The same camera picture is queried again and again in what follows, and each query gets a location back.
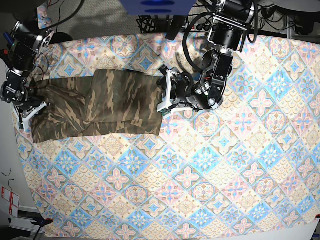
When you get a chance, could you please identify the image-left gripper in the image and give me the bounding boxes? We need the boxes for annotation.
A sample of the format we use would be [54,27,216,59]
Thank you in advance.
[13,101,48,132]

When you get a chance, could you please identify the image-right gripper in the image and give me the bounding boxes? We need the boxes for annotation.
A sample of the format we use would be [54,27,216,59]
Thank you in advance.
[157,65,200,114]

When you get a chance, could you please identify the camouflage T-shirt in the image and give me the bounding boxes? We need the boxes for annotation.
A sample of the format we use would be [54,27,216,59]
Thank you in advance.
[31,69,163,144]

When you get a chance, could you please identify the black robot arm image left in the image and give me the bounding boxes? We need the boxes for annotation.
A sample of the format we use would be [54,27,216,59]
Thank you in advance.
[0,0,85,131]

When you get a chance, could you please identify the white power strip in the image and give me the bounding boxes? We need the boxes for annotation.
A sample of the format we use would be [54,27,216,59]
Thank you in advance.
[181,21,219,33]

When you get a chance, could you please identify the blue red clamp upper left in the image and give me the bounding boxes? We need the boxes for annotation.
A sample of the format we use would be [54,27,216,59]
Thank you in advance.
[0,32,15,69]

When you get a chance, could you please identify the red white label card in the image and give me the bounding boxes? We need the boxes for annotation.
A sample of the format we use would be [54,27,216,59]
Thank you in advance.
[0,186,20,218]

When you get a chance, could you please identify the blue clamp lower left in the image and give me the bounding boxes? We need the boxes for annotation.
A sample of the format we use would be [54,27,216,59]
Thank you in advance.
[31,217,53,228]

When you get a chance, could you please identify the patterned tile tablecloth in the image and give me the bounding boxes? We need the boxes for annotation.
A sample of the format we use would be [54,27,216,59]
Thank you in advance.
[15,36,320,240]

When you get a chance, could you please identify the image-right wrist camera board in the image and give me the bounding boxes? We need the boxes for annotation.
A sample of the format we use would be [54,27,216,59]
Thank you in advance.
[159,107,172,117]

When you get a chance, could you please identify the black camera support post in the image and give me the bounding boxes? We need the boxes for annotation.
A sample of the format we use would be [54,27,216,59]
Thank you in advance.
[165,15,187,41]

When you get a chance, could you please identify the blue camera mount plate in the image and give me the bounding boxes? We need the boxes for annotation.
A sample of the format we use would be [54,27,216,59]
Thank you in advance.
[120,0,196,16]

